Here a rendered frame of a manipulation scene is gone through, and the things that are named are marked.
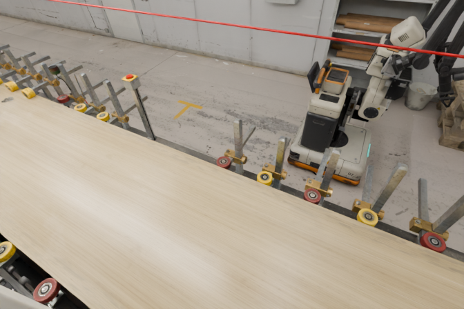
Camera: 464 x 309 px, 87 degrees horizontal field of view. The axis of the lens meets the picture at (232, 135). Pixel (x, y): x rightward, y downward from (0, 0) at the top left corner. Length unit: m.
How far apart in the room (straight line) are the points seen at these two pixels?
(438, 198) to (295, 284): 2.00
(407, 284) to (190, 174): 1.03
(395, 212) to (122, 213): 2.13
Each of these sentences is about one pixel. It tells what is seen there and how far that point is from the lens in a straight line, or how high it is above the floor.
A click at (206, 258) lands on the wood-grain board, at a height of 0.90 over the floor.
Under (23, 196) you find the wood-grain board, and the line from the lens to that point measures 1.70.
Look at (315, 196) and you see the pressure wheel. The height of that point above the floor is 0.90.
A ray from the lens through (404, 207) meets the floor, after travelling 2.64.
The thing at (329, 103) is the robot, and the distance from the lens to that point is 2.05.
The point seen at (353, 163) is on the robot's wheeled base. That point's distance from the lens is 2.38.
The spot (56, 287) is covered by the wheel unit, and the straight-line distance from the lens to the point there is 1.30.
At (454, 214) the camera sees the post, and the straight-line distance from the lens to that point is 1.37.
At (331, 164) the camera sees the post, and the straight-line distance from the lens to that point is 1.23.
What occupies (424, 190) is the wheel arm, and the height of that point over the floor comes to 0.84.
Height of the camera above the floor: 1.94
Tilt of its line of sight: 43 degrees down
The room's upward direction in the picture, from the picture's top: 3 degrees counter-clockwise
